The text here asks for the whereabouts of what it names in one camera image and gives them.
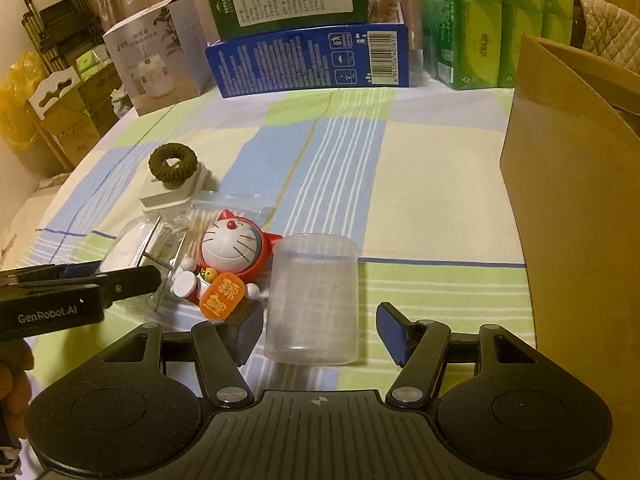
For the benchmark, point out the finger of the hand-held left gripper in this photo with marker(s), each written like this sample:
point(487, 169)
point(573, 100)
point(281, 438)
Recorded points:
point(132, 284)
point(75, 270)

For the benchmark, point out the beige quilted cushion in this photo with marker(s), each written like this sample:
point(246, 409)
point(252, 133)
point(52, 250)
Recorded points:
point(610, 25)

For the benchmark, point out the checkered blue green tablecloth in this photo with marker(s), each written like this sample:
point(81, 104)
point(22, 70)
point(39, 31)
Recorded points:
point(400, 185)

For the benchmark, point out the white humidifier box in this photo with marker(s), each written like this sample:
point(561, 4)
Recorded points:
point(150, 60)

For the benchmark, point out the large brown cardboard box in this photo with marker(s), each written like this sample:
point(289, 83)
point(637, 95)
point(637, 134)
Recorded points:
point(575, 210)

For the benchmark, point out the red white cat figurine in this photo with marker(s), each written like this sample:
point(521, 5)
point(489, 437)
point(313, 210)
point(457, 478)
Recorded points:
point(230, 245)

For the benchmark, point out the person's left hand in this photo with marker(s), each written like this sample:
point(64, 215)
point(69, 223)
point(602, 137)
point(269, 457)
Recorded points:
point(15, 385)

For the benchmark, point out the brown hair scrunchie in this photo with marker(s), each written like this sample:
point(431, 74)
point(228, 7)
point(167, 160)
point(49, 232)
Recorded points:
point(187, 165)

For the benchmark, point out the cream sheet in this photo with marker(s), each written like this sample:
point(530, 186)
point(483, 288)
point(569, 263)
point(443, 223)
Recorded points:
point(25, 220)

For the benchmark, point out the clear cotton swab bag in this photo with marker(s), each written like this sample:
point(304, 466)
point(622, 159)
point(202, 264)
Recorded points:
point(235, 205)

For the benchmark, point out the dark green product box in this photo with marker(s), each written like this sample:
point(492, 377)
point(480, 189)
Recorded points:
point(280, 0)

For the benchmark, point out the open brown cardboard carton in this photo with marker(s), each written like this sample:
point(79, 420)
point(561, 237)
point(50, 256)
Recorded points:
point(95, 105)

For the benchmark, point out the translucent plastic cup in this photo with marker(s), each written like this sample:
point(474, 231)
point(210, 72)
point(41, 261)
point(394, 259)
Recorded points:
point(310, 300)

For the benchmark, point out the clear plastic case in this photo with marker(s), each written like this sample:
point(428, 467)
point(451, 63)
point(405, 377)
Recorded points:
point(135, 250)

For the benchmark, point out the blue product box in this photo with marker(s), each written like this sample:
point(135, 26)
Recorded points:
point(280, 65)

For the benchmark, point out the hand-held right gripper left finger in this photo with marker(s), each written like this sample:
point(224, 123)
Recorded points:
point(249, 335)

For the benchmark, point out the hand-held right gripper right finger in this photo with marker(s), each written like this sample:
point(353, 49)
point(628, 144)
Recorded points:
point(392, 335)

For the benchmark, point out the stack of green tissue packets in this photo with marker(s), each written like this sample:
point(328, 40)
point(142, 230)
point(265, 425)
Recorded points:
point(475, 35)

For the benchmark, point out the dark folded rack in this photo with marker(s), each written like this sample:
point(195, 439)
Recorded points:
point(60, 30)

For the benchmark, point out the yellow plastic bag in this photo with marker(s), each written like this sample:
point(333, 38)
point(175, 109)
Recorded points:
point(17, 105)

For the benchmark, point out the pile of light green packs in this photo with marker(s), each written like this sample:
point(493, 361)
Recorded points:
point(90, 62)

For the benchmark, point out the small white box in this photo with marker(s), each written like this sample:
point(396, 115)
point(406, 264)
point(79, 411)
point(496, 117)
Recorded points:
point(170, 196)

